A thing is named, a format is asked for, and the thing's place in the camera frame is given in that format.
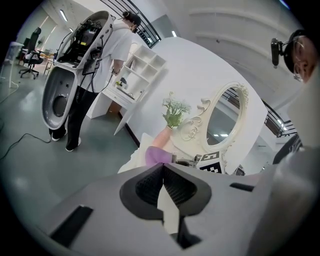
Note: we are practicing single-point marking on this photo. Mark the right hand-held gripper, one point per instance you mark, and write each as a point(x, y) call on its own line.
point(210, 162)

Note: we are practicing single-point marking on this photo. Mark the person's black printed shirt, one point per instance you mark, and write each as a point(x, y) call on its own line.
point(287, 150)

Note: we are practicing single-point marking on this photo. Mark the cream dressing table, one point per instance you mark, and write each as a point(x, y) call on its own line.
point(143, 142)

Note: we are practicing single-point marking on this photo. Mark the person's head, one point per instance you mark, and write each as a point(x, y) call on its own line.
point(303, 60)

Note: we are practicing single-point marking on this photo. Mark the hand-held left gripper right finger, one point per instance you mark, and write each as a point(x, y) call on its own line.
point(225, 200)

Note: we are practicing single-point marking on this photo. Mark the black head-mounted camera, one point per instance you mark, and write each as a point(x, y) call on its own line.
point(276, 53)

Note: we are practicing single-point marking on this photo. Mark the cream ornate oval mirror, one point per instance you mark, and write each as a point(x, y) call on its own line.
point(192, 127)

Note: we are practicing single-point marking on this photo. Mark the black office chair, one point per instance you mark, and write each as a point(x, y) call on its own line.
point(32, 57)

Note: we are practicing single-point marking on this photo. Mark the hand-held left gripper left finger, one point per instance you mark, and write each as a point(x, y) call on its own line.
point(100, 212)

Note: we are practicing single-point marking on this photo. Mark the purple cloth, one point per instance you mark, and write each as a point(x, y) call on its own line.
point(157, 156)

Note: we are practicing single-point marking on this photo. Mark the white cubby shelf unit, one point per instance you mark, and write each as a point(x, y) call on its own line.
point(147, 70)

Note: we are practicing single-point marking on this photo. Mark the pink vase with white flowers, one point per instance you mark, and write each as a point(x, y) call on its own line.
point(162, 137)

